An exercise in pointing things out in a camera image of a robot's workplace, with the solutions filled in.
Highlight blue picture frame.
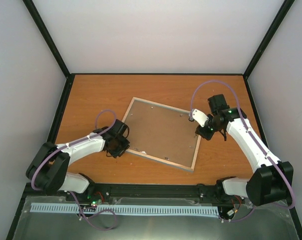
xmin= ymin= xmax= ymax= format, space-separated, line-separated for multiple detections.
xmin=121 ymin=96 xmax=202 ymax=173

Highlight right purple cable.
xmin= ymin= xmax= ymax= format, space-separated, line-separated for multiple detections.
xmin=190 ymin=79 xmax=296 ymax=223

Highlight blue slotted cable duct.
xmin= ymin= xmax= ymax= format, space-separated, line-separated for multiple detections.
xmin=30 ymin=203 xmax=219 ymax=218

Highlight small lit circuit board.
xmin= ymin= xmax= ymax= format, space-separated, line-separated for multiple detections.
xmin=87 ymin=191 xmax=104 ymax=207

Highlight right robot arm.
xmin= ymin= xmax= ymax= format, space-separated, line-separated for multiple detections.
xmin=189 ymin=94 xmax=293 ymax=206

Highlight brown frame backing board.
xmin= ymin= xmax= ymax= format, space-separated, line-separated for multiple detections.
xmin=125 ymin=99 xmax=198 ymax=169

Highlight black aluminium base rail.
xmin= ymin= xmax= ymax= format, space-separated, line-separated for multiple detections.
xmin=75 ymin=183 xmax=243 ymax=207

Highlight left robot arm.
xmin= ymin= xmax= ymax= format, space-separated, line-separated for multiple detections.
xmin=26 ymin=119 xmax=130 ymax=202

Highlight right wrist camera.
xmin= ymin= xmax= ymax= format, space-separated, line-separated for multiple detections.
xmin=188 ymin=108 xmax=208 ymax=127

